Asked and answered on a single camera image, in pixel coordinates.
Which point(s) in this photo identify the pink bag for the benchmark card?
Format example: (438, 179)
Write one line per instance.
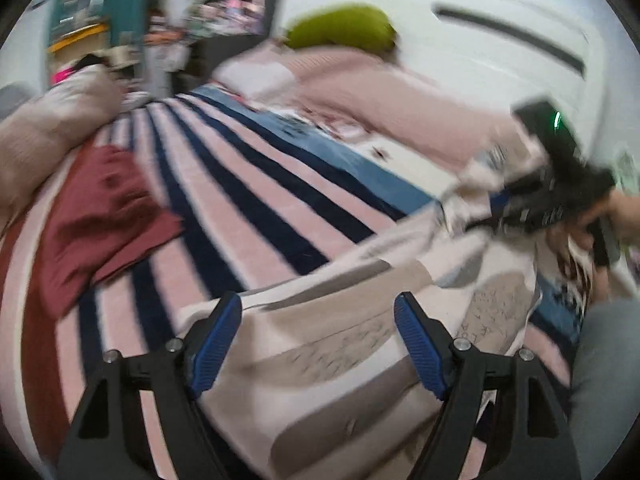
(65, 76)

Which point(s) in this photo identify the striped pink navy blanket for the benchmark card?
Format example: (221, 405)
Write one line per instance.
(260, 200)

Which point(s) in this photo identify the pink ribbed pillow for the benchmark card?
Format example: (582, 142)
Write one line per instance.
(420, 110)

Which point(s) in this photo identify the cream grey-patterned pants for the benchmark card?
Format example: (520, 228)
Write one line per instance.
(325, 350)

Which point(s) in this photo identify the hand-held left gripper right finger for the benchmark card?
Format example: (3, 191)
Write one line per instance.
(420, 345)

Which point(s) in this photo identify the beige striped duvet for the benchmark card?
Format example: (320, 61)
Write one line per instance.
(45, 125)

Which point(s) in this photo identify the white bed headboard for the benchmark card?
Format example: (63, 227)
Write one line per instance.
(475, 50)

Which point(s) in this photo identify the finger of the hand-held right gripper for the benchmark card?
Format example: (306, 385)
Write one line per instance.
(505, 224)
(522, 186)

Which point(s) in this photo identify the yellow shelf unit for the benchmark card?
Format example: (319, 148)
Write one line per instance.
(80, 35)

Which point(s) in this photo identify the pink white-edged pillow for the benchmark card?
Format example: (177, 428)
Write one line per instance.
(260, 77)

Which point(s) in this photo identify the green plush toy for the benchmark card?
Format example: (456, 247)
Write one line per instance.
(340, 27)

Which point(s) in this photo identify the person's right hand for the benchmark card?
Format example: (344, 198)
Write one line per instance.
(620, 210)

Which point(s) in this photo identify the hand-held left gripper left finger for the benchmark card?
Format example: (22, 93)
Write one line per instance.
(215, 345)

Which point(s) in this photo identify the person's grey trouser leg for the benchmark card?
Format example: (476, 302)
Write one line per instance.
(610, 385)

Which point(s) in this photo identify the maroon garment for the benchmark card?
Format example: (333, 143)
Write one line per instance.
(100, 210)

